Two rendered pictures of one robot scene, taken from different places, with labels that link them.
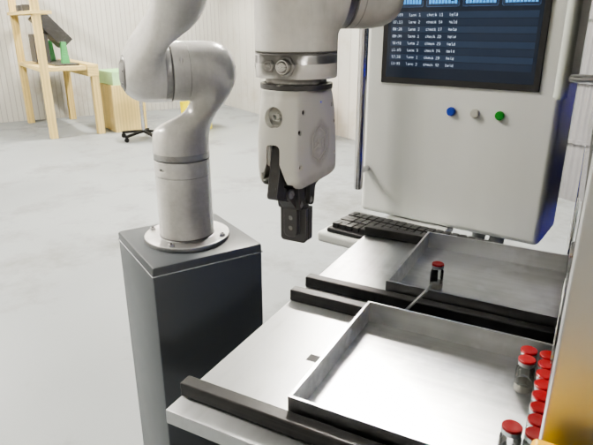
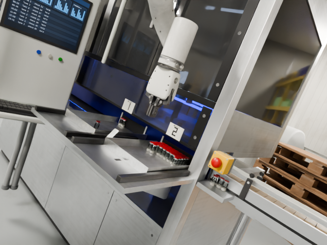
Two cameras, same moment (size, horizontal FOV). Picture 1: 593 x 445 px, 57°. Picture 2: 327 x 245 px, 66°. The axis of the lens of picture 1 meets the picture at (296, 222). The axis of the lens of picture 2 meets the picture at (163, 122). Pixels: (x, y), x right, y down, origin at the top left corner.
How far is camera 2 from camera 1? 93 cm
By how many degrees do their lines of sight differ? 78
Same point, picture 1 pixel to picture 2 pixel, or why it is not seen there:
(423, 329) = (120, 143)
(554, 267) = (104, 119)
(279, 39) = (183, 59)
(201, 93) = not seen: outside the picture
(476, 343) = (132, 144)
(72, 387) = not seen: outside the picture
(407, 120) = (12, 50)
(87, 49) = not seen: outside the picture
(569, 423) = (213, 147)
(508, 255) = (93, 116)
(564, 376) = (215, 138)
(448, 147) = (34, 68)
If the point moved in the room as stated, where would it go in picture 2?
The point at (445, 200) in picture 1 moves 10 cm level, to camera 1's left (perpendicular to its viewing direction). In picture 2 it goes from (27, 92) to (13, 91)
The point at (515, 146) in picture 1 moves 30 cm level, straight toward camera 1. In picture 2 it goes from (64, 72) to (95, 88)
